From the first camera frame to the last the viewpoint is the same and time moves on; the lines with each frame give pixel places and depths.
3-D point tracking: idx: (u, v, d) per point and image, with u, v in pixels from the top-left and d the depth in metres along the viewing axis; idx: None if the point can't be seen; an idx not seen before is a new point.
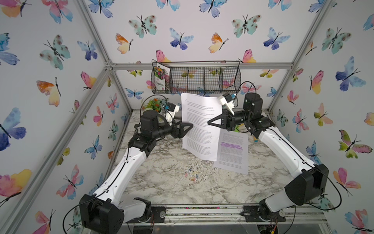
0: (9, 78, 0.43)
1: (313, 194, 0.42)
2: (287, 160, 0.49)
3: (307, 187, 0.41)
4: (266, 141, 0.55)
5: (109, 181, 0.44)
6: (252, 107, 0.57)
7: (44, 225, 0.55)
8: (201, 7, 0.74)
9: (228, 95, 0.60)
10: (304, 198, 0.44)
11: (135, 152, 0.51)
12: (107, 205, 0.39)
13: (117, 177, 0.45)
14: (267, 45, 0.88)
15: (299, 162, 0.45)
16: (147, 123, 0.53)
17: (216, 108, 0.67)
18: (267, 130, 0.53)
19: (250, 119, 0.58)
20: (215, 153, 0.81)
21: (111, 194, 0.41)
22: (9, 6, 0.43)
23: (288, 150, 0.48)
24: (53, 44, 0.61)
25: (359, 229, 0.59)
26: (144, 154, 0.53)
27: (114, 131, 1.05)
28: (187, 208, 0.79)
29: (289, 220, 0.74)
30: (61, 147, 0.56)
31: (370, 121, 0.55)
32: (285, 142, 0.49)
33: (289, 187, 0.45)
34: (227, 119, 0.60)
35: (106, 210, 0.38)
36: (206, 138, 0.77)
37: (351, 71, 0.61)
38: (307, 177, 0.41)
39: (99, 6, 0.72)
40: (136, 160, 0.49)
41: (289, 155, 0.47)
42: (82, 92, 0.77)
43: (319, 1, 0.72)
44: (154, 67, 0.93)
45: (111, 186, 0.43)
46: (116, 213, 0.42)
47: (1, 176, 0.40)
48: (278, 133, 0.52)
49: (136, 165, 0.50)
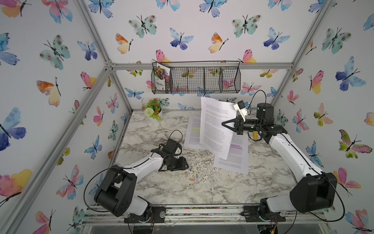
0: (9, 78, 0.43)
1: (319, 204, 0.43)
2: (294, 165, 0.49)
3: (310, 194, 0.41)
4: (276, 146, 0.56)
5: (135, 164, 0.53)
6: (264, 113, 0.62)
7: (44, 225, 0.55)
8: (201, 7, 0.74)
9: (241, 102, 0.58)
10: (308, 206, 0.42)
11: (158, 154, 0.64)
12: (129, 178, 0.45)
13: (140, 163, 0.54)
14: (267, 45, 0.88)
15: (306, 166, 0.45)
16: (173, 144, 0.72)
17: (232, 111, 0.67)
18: (277, 135, 0.55)
19: (262, 124, 0.62)
20: (226, 153, 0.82)
21: (136, 171, 0.49)
22: (9, 6, 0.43)
23: (296, 155, 0.48)
24: (53, 44, 0.61)
25: (359, 229, 0.59)
26: (161, 162, 0.63)
27: (114, 131, 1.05)
28: (186, 208, 0.79)
29: (289, 220, 0.74)
30: (61, 147, 0.56)
31: (370, 122, 0.55)
32: (295, 147, 0.50)
33: (294, 192, 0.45)
34: (238, 123, 0.68)
35: (128, 182, 0.44)
36: (219, 137, 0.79)
37: (351, 71, 0.61)
38: (310, 182, 0.41)
39: (99, 6, 0.72)
40: (157, 160, 0.60)
41: (296, 160, 0.48)
42: (82, 92, 0.77)
43: (319, 1, 0.72)
44: (154, 67, 0.93)
45: (137, 167, 0.51)
46: (130, 191, 0.46)
47: (1, 176, 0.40)
48: (289, 138, 0.53)
49: (156, 164, 0.60)
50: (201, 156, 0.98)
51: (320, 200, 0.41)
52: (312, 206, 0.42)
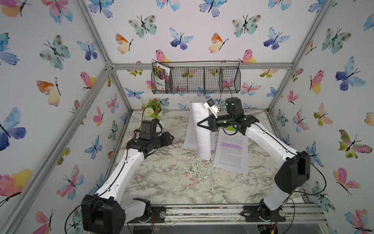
0: (9, 78, 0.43)
1: (301, 182, 0.46)
2: (273, 151, 0.51)
3: (292, 174, 0.44)
4: (252, 137, 0.58)
5: (110, 182, 0.44)
6: (233, 107, 0.63)
7: (44, 225, 0.55)
8: (201, 7, 0.74)
9: (210, 100, 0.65)
10: (292, 186, 0.46)
11: (134, 152, 0.53)
12: (110, 203, 0.40)
13: (117, 177, 0.46)
14: (267, 45, 0.88)
15: (283, 151, 0.48)
16: (147, 126, 0.60)
17: (204, 111, 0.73)
18: (252, 126, 0.56)
19: (234, 118, 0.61)
20: (208, 154, 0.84)
21: (114, 192, 0.42)
22: (9, 6, 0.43)
23: (272, 142, 0.51)
24: (53, 44, 0.61)
25: (359, 229, 0.59)
26: (142, 155, 0.54)
27: (114, 131, 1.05)
28: (186, 207, 0.79)
29: (289, 219, 0.74)
30: (61, 147, 0.56)
31: (370, 122, 0.55)
32: (270, 134, 0.53)
33: (279, 178, 0.50)
34: (212, 121, 0.69)
35: (109, 207, 0.39)
36: (198, 139, 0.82)
37: (351, 71, 0.61)
38: (291, 165, 0.44)
39: (99, 6, 0.72)
40: (135, 160, 0.51)
41: (274, 146, 0.50)
42: (82, 92, 0.77)
43: (319, 1, 0.72)
44: (154, 67, 0.93)
45: (113, 185, 0.44)
46: (118, 211, 0.42)
47: (1, 176, 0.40)
48: (262, 127, 0.56)
49: (136, 164, 0.52)
50: (201, 156, 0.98)
51: (301, 177, 0.45)
52: (296, 184, 0.45)
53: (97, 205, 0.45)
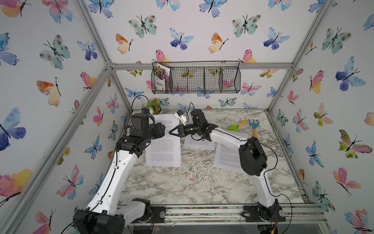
0: (9, 77, 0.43)
1: (260, 162, 0.56)
2: (232, 145, 0.62)
3: (248, 158, 0.54)
4: (215, 138, 0.69)
5: (100, 194, 0.41)
6: (197, 119, 0.74)
7: (44, 225, 0.55)
8: (201, 7, 0.74)
9: (179, 111, 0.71)
10: (253, 167, 0.55)
11: (124, 156, 0.48)
12: (103, 218, 0.38)
13: (108, 187, 0.42)
14: (267, 45, 0.88)
15: (237, 142, 0.59)
16: (138, 121, 0.53)
17: (174, 121, 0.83)
18: (213, 131, 0.69)
19: (199, 127, 0.77)
20: (178, 161, 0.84)
21: (106, 204, 0.40)
22: (9, 6, 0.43)
23: (229, 137, 0.63)
24: (53, 44, 0.61)
25: (359, 229, 0.59)
26: (135, 156, 0.50)
27: (114, 131, 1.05)
28: (187, 208, 0.79)
29: (289, 219, 0.74)
30: (61, 147, 0.56)
31: (370, 121, 0.55)
32: (226, 132, 0.65)
33: (244, 165, 0.59)
34: (181, 129, 0.79)
35: (103, 222, 0.37)
36: (169, 147, 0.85)
37: (351, 71, 0.61)
38: (245, 149, 0.54)
39: (99, 6, 0.72)
40: (126, 164, 0.47)
41: (230, 140, 0.62)
42: (82, 92, 0.77)
43: (319, 1, 0.72)
44: (154, 67, 0.93)
45: (105, 197, 0.41)
46: (115, 221, 0.41)
47: (1, 176, 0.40)
48: (220, 129, 0.68)
49: (127, 167, 0.47)
50: (201, 156, 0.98)
51: (258, 159, 0.57)
52: (257, 165, 0.55)
53: (92, 216, 0.44)
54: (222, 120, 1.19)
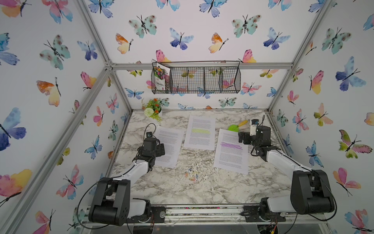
0: (8, 77, 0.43)
1: (319, 203, 0.43)
2: (288, 169, 0.53)
3: (303, 188, 0.44)
4: (273, 159, 0.62)
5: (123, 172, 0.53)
6: (261, 133, 0.71)
7: (44, 225, 0.55)
8: (201, 7, 0.74)
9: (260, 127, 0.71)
10: (307, 204, 0.43)
11: (140, 162, 0.62)
12: (122, 184, 0.45)
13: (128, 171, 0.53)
14: (267, 45, 0.88)
15: (295, 166, 0.50)
16: (149, 143, 0.70)
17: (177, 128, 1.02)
18: (271, 150, 0.63)
19: (259, 143, 0.73)
20: (173, 163, 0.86)
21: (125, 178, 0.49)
22: (9, 6, 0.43)
23: (288, 160, 0.54)
24: (53, 44, 0.61)
25: (359, 229, 0.59)
26: (146, 168, 0.63)
27: (114, 131, 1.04)
28: (187, 208, 0.79)
29: (289, 220, 0.74)
30: (61, 147, 0.56)
31: (370, 122, 0.55)
32: (287, 157, 0.56)
33: (294, 196, 0.48)
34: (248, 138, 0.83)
35: (122, 186, 0.45)
36: (168, 150, 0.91)
37: (351, 71, 0.61)
38: (301, 176, 0.44)
39: (99, 6, 0.72)
40: (142, 165, 0.60)
41: (288, 163, 0.53)
42: (83, 92, 0.77)
43: (319, 1, 0.72)
44: (154, 67, 0.93)
45: (125, 174, 0.51)
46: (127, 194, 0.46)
47: (1, 176, 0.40)
48: (281, 152, 0.61)
49: (141, 171, 0.60)
50: (201, 156, 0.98)
51: (318, 198, 0.44)
52: (310, 204, 0.42)
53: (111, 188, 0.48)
54: (223, 120, 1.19)
